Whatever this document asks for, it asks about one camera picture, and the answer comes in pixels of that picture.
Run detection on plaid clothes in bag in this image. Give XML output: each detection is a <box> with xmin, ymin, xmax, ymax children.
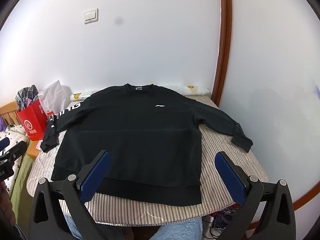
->
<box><xmin>15</xmin><ymin>85</ymin><xmax>39</xmax><ymax>112</ymax></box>

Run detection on wooden bedside table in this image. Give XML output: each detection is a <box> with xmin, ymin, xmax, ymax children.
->
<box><xmin>0</xmin><ymin>101</ymin><xmax>41</xmax><ymax>160</ymax></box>

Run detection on red paper shopping bag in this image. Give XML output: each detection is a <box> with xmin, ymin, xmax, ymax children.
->
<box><xmin>17</xmin><ymin>100</ymin><xmax>47</xmax><ymax>141</ymax></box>

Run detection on white dotted pillow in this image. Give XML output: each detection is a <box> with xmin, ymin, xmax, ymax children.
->
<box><xmin>1</xmin><ymin>125</ymin><xmax>30</xmax><ymax>196</ymax></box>

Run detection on black sweatshirt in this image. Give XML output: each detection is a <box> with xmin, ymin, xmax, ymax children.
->
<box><xmin>41</xmin><ymin>84</ymin><xmax>253</xmax><ymax>206</ymax></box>

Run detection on green bed sheet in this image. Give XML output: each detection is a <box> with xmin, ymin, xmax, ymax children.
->
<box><xmin>11</xmin><ymin>155</ymin><xmax>34</xmax><ymax>235</ymax></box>

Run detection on brown wooden door frame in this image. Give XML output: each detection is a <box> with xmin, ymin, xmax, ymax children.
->
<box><xmin>211</xmin><ymin>0</ymin><xmax>233</xmax><ymax>106</ymax></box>

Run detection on cables on floor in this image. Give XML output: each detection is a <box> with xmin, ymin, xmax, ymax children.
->
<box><xmin>202</xmin><ymin>204</ymin><xmax>242</xmax><ymax>240</ymax></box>

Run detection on white plastic shopping bag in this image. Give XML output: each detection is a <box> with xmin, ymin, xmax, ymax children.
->
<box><xmin>38</xmin><ymin>80</ymin><xmax>71</xmax><ymax>116</ymax></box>

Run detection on striped quilted bed cover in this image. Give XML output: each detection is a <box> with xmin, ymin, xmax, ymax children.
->
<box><xmin>26</xmin><ymin>94</ymin><xmax>270</xmax><ymax>227</ymax></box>

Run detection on white wall switch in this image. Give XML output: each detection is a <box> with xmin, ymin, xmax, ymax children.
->
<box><xmin>84</xmin><ymin>8</ymin><xmax>99</xmax><ymax>24</ymax></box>

